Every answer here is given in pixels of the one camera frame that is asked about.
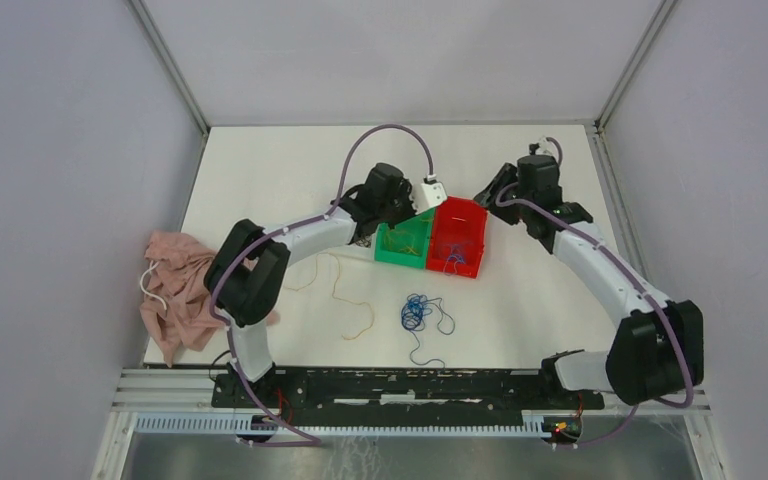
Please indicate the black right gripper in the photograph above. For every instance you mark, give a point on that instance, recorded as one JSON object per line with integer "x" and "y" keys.
{"x": 507, "y": 175}

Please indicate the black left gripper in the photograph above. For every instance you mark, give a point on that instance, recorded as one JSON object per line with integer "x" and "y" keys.
{"x": 405, "y": 191}

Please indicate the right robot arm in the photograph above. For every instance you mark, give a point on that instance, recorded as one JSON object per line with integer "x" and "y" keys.
{"x": 657, "y": 353}

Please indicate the green plastic bin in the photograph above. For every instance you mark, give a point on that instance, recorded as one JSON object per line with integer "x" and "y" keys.
{"x": 407, "y": 244}

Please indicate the clear plastic bin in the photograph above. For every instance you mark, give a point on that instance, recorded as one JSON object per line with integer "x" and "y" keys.
{"x": 363, "y": 247}

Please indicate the red plastic bin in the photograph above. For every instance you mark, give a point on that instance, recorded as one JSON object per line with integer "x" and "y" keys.
{"x": 458, "y": 238}

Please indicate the pink cloth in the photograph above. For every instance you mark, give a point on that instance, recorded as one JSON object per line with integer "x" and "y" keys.
{"x": 174, "y": 308}

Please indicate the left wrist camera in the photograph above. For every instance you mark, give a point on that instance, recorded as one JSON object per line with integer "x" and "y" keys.
{"x": 428, "y": 194}

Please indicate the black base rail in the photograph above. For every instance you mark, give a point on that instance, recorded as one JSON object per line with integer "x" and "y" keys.
{"x": 401, "y": 397}

